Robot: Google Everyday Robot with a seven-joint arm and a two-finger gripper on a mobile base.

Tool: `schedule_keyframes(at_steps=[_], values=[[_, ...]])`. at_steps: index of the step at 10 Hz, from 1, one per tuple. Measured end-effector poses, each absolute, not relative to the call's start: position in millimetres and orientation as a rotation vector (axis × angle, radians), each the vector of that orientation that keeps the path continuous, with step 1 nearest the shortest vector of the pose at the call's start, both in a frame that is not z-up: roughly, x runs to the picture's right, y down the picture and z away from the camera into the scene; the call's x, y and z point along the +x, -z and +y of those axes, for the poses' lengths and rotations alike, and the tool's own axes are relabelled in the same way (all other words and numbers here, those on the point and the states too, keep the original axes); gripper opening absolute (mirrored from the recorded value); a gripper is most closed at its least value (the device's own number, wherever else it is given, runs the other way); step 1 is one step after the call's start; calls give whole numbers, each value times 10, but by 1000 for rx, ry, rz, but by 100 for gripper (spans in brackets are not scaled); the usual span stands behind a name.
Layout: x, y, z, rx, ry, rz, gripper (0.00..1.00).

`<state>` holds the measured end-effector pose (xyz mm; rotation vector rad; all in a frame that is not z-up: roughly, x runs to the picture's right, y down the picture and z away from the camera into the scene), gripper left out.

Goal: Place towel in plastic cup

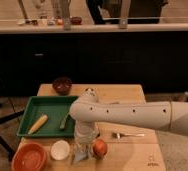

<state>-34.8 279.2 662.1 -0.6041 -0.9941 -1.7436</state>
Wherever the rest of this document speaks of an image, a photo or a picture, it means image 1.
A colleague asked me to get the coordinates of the small red background bowl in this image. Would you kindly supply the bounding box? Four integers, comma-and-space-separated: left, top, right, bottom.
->
70, 17, 82, 25

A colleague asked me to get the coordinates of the orange round fruit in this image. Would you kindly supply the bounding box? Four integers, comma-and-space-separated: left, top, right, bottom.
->
92, 139, 108, 158

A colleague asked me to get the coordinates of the silver metal fork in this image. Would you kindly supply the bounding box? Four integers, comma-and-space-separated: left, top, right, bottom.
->
112, 132, 145, 139

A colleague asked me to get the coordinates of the white plastic cup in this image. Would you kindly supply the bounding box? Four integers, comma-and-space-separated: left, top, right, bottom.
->
50, 140, 70, 160

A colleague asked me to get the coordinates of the dark red bowl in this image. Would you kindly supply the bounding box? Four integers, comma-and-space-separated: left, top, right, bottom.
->
52, 77, 72, 95

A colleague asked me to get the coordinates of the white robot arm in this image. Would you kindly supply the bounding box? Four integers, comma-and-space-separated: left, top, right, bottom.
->
69, 88, 188, 147

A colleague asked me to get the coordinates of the orange plastic bowl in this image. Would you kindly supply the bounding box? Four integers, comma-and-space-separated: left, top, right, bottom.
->
11, 142, 47, 171

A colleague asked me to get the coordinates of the green chili pepper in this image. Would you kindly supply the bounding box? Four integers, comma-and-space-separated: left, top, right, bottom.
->
59, 113, 69, 130

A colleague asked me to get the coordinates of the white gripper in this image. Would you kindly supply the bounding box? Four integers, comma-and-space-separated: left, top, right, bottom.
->
74, 121, 99, 144

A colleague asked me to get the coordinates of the yellow corn cob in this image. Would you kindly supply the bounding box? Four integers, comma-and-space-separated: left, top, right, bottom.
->
28, 115, 48, 134

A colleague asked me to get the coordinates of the green plastic tray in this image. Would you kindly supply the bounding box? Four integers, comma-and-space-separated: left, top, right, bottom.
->
17, 96, 77, 138

